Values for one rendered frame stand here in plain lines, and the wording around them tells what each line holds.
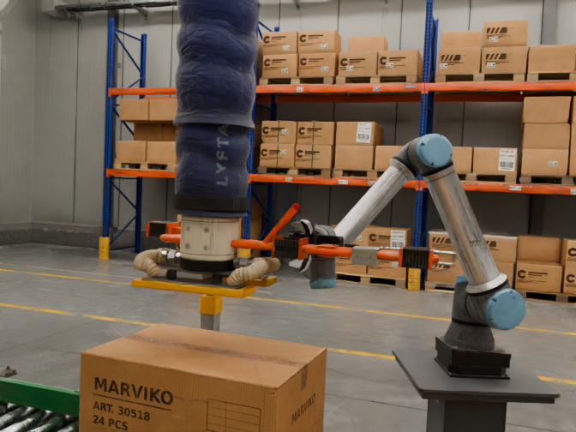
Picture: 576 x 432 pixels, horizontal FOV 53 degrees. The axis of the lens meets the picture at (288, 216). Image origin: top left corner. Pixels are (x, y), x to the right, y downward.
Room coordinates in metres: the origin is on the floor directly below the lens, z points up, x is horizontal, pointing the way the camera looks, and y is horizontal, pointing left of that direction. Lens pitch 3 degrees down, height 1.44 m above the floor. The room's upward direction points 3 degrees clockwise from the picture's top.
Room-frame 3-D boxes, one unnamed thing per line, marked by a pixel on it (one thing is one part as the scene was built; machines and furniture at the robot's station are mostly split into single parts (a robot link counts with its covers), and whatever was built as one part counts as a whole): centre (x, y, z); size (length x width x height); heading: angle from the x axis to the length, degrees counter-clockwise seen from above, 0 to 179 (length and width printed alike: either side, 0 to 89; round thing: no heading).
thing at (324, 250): (1.76, 0.01, 1.26); 0.93 x 0.30 x 0.04; 73
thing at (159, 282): (1.61, 0.26, 1.16); 0.34 x 0.10 x 0.05; 73
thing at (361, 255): (1.57, -0.22, 1.26); 0.07 x 0.07 x 0.04; 73
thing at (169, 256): (1.70, 0.23, 1.20); 0.34 x 0.25 x 0.06; 73
